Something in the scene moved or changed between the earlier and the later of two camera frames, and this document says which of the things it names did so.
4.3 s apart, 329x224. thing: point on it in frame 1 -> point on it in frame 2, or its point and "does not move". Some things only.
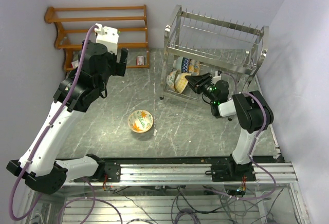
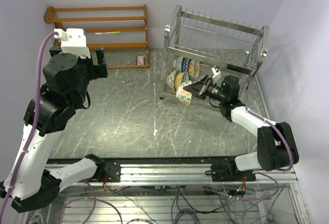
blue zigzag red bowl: [185, 64] does not move
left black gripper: [119, 68] -> [96, 70]
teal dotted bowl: [177, 63] does not move
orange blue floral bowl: [194, 67] does not move
